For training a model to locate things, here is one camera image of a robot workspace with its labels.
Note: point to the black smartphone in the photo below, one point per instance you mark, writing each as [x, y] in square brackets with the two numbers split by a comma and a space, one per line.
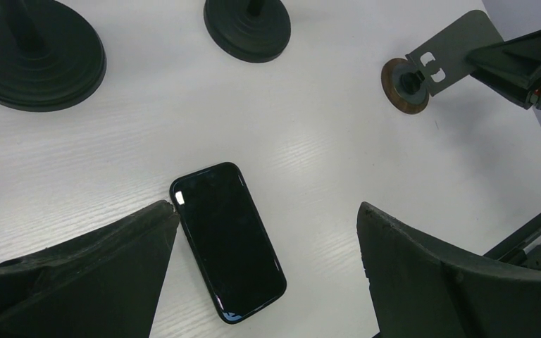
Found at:
[228, 240]

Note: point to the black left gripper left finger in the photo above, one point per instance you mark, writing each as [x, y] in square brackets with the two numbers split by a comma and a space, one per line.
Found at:
[105, 283]

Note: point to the black round-base stand far left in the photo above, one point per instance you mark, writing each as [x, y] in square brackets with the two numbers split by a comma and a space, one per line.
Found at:
[51, 58]

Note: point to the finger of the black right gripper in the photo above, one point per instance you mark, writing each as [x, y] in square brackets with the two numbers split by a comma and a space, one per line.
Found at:
[512, 69]

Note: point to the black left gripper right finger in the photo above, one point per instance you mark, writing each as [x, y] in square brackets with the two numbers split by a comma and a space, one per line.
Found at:
[422, 286]

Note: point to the black round-base stand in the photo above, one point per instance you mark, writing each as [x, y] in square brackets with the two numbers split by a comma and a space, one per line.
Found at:
[252, 31]
[51, 58]

